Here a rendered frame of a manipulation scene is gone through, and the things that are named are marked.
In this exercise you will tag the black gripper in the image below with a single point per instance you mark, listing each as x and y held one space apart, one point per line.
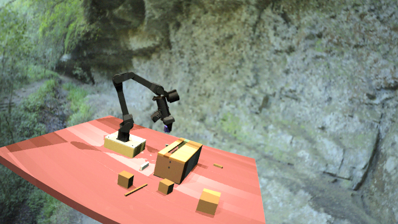
167 119

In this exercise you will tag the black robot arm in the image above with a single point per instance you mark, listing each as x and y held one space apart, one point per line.
127 124

